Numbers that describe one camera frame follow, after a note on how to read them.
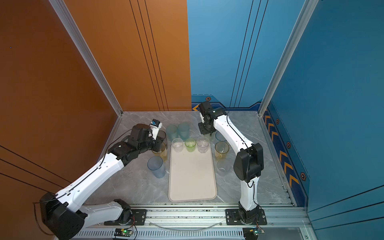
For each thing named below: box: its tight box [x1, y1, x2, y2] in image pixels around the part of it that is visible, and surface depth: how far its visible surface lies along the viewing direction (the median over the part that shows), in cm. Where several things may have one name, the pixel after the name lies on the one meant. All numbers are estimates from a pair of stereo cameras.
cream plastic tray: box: [168, 144, 218, 202], surface depth 87 cm
